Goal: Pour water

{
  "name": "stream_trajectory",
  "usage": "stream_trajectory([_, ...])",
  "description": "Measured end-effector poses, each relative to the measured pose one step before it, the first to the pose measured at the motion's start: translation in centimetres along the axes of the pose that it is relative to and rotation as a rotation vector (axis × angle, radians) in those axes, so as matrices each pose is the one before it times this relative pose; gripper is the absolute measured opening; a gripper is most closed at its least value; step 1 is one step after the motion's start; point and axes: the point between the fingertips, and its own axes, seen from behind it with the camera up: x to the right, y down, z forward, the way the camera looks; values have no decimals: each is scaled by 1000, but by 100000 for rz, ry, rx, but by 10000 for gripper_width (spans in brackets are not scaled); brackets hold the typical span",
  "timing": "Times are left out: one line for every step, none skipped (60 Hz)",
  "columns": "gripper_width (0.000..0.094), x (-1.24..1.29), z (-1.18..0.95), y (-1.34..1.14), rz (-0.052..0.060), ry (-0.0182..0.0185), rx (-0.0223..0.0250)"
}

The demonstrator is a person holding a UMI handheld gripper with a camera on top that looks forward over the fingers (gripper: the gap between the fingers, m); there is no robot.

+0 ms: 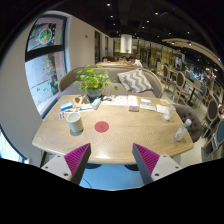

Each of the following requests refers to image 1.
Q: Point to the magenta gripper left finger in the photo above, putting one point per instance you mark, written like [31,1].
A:
[70,166]

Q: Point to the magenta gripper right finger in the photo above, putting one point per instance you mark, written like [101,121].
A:
[152,166]

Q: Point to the clear plastic water bottle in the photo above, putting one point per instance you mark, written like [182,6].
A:
[182,131]

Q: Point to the white ceramic mug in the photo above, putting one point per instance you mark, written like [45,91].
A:
[75,122]

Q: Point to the red round coaster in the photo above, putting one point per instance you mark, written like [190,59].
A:
[101,126]

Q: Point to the clear drinking glass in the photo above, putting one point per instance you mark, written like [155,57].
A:
[169,111]

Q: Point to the blue white tissue pack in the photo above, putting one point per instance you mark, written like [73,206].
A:
[66,105]

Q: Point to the white napkin box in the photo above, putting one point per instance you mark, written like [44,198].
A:
[133,103]

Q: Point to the dark grey round chair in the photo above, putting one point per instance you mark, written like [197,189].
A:
[186,112]

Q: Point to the white menu card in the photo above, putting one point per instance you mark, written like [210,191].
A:
[114,100]

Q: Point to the grey zigzag cushion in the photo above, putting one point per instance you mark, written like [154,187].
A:
[134,81]

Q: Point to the green potted plant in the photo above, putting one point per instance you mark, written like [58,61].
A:
[92,80]

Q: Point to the wooden dining chair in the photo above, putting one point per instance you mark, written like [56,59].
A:
[179,90]

